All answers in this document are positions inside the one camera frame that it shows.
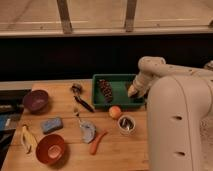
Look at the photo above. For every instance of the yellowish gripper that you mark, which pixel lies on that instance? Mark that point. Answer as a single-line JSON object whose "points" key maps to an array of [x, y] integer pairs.
{"points": [[132, 91]]}

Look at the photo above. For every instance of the green plastic tray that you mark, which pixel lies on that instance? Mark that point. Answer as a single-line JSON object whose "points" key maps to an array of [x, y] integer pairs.
{"points": [[120, 97]]}

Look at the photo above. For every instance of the black eraser block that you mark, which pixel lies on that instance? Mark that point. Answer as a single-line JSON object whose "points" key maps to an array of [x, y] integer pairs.
{"points": [[128, 85]]}

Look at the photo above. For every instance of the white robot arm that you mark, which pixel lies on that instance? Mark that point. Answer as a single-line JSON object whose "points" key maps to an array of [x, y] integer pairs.
{"points": [[178, 98]]}

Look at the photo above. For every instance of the dark red grape bunch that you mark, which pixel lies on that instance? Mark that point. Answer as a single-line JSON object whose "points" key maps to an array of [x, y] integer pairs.
{"points": [[106, 90]]}

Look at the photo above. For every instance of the peach apple fruit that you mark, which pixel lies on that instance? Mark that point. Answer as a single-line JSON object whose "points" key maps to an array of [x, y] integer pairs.
{"points": [[115, 112]]}

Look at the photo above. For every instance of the small fork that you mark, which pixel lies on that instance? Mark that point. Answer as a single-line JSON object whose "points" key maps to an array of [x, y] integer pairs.
{"points": [[77, 114]]}

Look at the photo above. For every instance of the orange carrot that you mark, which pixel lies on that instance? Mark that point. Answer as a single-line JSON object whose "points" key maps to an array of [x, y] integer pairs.
{"points": [[96, 141]]}

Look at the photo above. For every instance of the blue sponge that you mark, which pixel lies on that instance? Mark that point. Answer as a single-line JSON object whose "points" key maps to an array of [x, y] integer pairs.
{"points": [[51, 125]]}

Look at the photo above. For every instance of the red bowl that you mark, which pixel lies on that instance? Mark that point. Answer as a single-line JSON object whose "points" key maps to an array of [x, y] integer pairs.
{"points": [[50, 149]]}

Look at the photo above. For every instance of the yellow banana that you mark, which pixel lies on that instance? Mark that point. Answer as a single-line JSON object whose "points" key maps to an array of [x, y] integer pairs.
{"points": [[28, 140]]}

